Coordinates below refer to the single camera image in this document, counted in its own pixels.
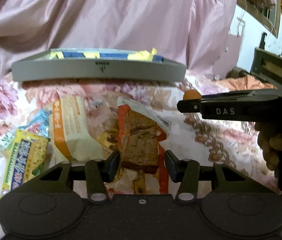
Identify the pink satin sheet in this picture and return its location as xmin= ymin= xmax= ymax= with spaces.
xmin=0 ymin=0 xmax=237 ymax=79

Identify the floral quilt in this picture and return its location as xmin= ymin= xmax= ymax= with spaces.
xmin=0 ymin=69 xmax=281 ymax=240

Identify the orange cream cracker packet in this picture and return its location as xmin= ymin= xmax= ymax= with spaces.
xmin=49 ymin=96 xmax=103 ymax=162

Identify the light blue snack sachet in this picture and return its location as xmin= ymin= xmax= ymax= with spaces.
xmin=0 ymin=109 xmax=52 ymax=152

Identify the yellow green biscuit packet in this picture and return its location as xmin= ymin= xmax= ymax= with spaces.
xmin=0 ymin=129 xmax=49 ymax=197

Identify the grey cardboard tray box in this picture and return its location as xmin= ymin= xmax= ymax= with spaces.
xmin=11 ymin=48 xmax=187 ymax=82

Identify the brown tofu snack packet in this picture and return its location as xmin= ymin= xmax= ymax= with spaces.
xmin=116 ymin=96 xmax=171 ymax=194

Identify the small orange fruit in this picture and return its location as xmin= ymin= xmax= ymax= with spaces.
xmin=183 ymin=89 xmax=202 ymax=100

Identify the orange cloth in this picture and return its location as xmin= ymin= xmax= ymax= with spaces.
xmin=216 ymin=75 xmax=276 ymax=91

